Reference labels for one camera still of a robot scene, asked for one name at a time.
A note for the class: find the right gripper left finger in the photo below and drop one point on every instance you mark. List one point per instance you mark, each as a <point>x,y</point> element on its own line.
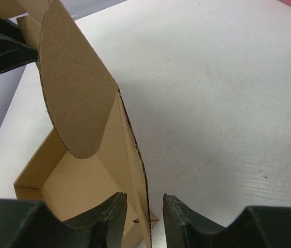
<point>30,223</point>

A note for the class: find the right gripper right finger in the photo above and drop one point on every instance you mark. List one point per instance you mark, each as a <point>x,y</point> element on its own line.
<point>256,226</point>

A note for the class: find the large brown cardboard box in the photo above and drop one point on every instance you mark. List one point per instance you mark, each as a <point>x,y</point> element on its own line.
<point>91,153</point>

